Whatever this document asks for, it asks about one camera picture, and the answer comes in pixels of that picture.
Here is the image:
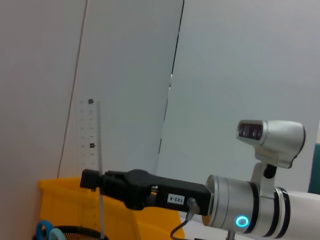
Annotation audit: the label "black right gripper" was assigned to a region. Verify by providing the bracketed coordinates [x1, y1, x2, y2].
[79, 168, 214, 217]

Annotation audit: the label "transparent plastic ruler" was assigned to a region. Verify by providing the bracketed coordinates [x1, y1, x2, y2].
[75, 98, 105, 240]

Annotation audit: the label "blue plastic scissors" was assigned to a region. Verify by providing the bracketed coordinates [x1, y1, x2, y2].
[34, 219, 65, 240]

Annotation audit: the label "black mesh pen holder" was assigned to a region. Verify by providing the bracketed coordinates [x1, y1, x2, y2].
[31, 224, 111, 240]

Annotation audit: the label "yellow plastic bin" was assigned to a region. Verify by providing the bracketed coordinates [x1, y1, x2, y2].
[37, 176, 186, 240]

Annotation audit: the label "dark teal background panel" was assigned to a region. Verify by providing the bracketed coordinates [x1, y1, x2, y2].
[310, 141, 320, 194]

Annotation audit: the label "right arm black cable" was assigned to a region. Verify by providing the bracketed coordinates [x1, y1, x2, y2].
[170, 196, 201, 240]

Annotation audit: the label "right wrist camera unit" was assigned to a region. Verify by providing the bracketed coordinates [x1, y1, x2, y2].
[236, 119, 307, 199]

